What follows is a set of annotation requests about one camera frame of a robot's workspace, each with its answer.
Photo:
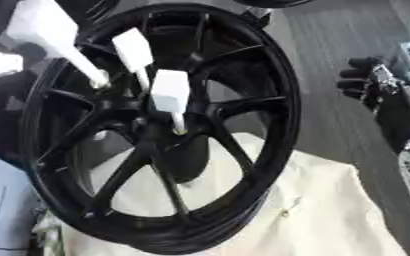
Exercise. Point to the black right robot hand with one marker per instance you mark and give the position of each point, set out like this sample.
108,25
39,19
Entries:
398,116

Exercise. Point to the cream white cloth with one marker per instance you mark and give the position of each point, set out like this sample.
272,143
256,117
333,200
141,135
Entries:
325,206

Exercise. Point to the black spoked wheel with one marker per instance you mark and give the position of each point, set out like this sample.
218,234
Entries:
281,110

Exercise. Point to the pale blue cloth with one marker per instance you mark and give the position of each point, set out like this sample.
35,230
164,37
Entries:
4,206

